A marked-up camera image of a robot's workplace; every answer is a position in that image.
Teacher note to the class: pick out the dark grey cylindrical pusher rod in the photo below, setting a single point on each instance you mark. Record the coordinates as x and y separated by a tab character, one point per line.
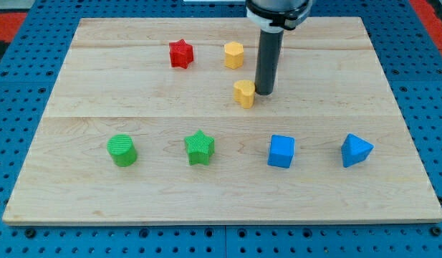
269	49

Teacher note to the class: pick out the yellow heart block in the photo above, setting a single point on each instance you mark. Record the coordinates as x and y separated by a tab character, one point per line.
244	93

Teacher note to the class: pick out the blue triangle block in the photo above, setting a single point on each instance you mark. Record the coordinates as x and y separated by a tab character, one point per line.
355	150

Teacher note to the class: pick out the yellow hexagon block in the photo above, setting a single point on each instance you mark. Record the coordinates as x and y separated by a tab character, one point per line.
234	55

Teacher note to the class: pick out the red star block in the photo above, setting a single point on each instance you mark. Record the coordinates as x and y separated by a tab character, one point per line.
181	54

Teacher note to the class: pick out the blue cube block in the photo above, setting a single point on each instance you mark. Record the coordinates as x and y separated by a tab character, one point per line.
281	151

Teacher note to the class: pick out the green star block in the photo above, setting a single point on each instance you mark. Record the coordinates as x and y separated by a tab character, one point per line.
199	148

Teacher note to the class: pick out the light wooden board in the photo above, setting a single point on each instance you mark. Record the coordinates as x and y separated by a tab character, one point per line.
117	78

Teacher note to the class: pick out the green cylinder block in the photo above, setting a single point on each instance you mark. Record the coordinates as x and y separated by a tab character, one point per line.
122	150

